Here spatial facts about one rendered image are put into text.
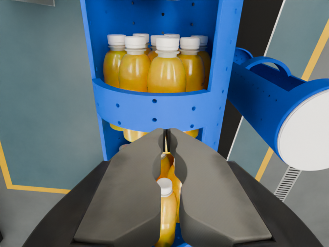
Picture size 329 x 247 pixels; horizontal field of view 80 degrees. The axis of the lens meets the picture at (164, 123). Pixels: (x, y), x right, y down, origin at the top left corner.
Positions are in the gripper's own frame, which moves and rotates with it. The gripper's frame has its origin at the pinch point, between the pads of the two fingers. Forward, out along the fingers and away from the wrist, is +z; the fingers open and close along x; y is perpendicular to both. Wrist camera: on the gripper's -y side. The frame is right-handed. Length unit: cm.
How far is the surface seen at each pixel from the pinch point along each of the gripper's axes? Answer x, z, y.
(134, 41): -4.9, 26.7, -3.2
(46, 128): -98, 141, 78
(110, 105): -8.8, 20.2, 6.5
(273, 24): 71, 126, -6
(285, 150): 38, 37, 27
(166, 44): 0.7, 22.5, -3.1
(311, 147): 45, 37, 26
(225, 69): 11.0, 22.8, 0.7
